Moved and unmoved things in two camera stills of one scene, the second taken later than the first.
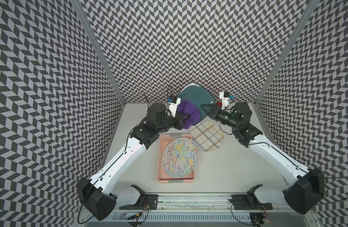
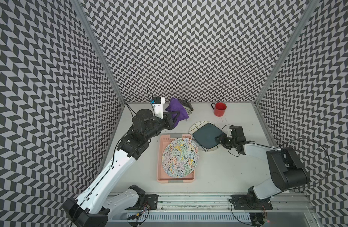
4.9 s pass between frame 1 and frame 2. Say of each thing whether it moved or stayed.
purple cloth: moved
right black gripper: moved
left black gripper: moved
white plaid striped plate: stayed
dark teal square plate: moved
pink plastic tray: stayed
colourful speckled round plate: stayed
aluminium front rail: stayed
